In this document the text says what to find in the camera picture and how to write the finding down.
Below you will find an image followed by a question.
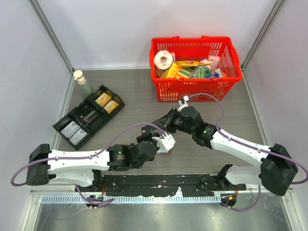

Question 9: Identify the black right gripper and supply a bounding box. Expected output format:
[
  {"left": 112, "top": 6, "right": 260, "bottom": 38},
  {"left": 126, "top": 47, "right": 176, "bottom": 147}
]
[{"left": 153, "top": 108, "right": 194, "bottom": 135}]

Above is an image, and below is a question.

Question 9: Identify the brown leather card holder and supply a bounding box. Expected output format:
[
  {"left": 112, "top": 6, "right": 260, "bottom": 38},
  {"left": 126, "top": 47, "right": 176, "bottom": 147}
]
[{"left": 157, "top": 150, "right": 172, "bottom": 154}]

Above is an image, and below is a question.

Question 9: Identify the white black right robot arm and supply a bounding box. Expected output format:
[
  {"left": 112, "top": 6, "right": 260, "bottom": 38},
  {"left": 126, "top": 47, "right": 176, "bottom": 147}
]
[{"left": 154, "top": 106, "right": 298, "bottom": 196}]

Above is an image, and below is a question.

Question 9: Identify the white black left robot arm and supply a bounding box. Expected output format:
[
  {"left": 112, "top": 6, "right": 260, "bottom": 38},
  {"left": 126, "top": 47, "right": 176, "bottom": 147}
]
[{"left": 26, "top": 124, "right": 168, "bottom": 192}]

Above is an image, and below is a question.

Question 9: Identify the gold card in tray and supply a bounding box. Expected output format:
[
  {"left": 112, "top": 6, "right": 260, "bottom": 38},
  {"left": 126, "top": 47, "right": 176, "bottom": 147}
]
[
  {"left": 95, "top": 92, "right": 111, "bottom": 107},
  {"left": 103, "top": 100, "right": 119, "bottom": 114}
]

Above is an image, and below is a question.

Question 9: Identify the silver card in tray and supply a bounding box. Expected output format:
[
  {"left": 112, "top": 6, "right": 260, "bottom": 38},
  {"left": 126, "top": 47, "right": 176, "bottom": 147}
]
[
  {"left": 69, "top": 129, "right": 87, "bottom": 145},
  {"left": 61, "top": 121, "right": 80, "bottom": 138}
]

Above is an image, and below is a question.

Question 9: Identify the black card organizer tray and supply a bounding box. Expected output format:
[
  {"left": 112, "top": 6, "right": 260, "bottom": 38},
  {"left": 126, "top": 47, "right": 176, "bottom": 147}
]
[{"left": 53, "top": 85, "right": 125, "bottom": 150}]

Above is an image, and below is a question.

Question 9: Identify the yellow green sponge pack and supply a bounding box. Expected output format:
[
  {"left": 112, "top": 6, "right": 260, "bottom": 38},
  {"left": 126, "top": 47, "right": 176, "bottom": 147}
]
[{"left": 160, "top": 67, "right": 193, "bottom": 79}]

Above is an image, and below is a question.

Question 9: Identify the green round package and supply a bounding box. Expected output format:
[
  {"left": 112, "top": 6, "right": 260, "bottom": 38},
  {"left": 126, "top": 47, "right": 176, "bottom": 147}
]
[{"left": 191, "top": 66, "right": 215, "bottom": 78}]

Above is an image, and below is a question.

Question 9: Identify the yellow snack packet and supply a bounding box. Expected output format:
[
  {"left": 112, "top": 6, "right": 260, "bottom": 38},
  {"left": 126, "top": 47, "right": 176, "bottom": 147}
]
[{"left": 175, "top": 61, "right": 212, "bottom": 67}]

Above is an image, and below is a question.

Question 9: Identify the blue packet in basket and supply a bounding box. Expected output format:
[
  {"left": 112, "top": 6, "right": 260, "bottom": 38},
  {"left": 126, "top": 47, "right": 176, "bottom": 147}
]
[{"left": 206, "top": 73, "right": 219, "bottom": 78}]

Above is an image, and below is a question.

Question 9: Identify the pink white box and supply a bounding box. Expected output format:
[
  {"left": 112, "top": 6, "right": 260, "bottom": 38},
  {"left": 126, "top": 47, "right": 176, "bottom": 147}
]
[{"left": 207, "top": 55, "right": 221, "bottom": 70}]

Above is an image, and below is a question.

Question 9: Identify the red plastic shopping basket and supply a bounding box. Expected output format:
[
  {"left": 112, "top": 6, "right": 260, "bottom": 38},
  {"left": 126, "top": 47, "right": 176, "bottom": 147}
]
[{"left": 150, "top": 36, "right": 243, "bottom": 102}]

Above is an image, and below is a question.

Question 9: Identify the green soap pump bottle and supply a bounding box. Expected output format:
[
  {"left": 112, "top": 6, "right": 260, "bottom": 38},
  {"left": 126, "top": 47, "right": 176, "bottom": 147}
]
[{"left": 73, "top": 70, "right": 94, "bottom": 98}]

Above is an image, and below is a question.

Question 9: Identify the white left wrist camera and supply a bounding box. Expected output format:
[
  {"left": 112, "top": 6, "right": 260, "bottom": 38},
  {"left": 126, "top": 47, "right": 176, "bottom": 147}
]
[{"left": 152, "top": 134, "right": 176, "bottom": 150}]

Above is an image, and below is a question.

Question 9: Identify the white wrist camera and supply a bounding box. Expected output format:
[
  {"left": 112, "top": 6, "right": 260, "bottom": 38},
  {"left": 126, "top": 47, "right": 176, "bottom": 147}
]
[
  {"left": 152, "top": 134, "right": 176, "bottom": 150},
  {"left": 178, "top": 95, "right": 189, "bottom": 111}
]

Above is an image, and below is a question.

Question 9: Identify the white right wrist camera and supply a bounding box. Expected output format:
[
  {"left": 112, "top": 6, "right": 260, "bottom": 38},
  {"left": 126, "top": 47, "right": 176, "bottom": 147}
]
[{"left": 178, "top": 95, "right": 189, "bottom": 111}]

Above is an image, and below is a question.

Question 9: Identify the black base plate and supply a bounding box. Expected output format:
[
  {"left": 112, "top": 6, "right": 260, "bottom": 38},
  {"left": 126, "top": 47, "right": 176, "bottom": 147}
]
[{"left": 79, "top": 174, "right": 246, "bottom": 197}]

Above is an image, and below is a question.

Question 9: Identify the aluminium rail frame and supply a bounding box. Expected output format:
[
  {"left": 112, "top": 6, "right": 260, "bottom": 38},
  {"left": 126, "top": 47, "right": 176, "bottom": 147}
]
[{"left": 30, "top": 173, "right": 294, "bottom": 204}]

